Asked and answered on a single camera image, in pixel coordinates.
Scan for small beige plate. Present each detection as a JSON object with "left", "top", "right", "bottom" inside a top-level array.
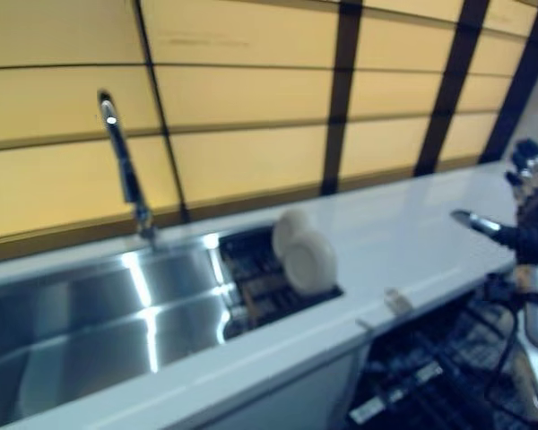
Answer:
[{"left": 270, "top": 208, "right": 317, "bottom": 259}]

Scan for white cabinet door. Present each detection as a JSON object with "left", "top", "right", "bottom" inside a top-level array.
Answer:
[{"left": 196, "top": 347, "right": 369, "bottom": 430}]

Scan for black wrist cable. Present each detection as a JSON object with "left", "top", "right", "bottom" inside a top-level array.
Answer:
[{"left": 484, "top": 290, "right": 528, "bottom": 407}]

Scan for open black dishwasher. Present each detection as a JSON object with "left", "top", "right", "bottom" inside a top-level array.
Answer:
[{"left": 343, "top": 268, "right": 538, "bottom": 430}]

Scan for chrome kitchen faucet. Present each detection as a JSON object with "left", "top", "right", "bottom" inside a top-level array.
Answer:
[{"left": 97, "top": 89, "right": 160, "bottom": 253}]

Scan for large beige plate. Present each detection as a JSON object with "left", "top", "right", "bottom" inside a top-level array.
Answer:
[{"left": 282, "top": 229, "right": 338, "bottom": 297}]

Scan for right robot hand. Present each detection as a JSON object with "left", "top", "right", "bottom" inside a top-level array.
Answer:
[{"left": 450, "top": 138, "right": 538, "bottom": 266}]

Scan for dark wire dishwasher rack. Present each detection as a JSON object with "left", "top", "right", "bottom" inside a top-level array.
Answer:
[{"left": 362, "top": 286, "right": 538, "bottom": 430}]

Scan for black dish drying rack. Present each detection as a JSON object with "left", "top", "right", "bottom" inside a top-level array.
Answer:
[{"left": 216, "top": 225, "right": 345, "bottom": 340}]

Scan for stainless steel sink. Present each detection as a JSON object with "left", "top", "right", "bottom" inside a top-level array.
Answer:
[{"left": 0, "top": 225, "right": 345, "bottom": 430}]

